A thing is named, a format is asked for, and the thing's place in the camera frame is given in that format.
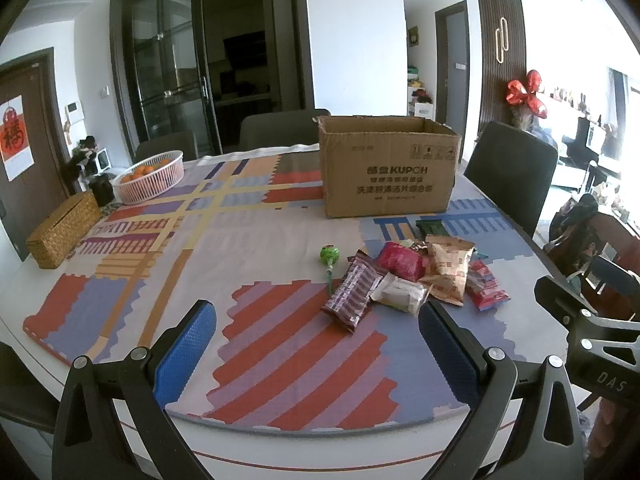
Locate red snack packet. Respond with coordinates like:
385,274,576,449
465,259,510,311

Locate orange brown chip bag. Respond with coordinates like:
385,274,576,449
420,235,475,307

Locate dark green snack packet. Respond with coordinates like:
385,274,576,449
416,220,449,240

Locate white snack packet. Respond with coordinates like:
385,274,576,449
371,273,431,316

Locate magenta snack bag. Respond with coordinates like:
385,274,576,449
376,242,425,282

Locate purple striped snack packet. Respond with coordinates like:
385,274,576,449
321,252,387,333

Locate green lollipop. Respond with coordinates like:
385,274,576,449
319,244,341,295

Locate dark chair right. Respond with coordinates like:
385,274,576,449
464,122,558,236

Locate woven wicker tissue box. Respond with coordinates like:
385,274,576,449
26,191,101,270

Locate white basket of oranges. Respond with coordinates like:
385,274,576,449
112,150,184,205

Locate red bow decoration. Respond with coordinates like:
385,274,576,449
506,70,548,119

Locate dark chair far left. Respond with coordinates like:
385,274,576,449
134,131,198,162

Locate brown cardboard box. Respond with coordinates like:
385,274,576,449
317,116,461,218

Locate white shelf unit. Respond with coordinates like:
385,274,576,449
407,65,435,120

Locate red fu door poster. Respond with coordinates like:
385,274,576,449
1,96,35,182

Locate dark chair behind box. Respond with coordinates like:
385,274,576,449
239,108,331,151

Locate brown entrance door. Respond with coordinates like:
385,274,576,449
1,48,74,260

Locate dark glass sliding door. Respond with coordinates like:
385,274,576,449
110,0,314,155

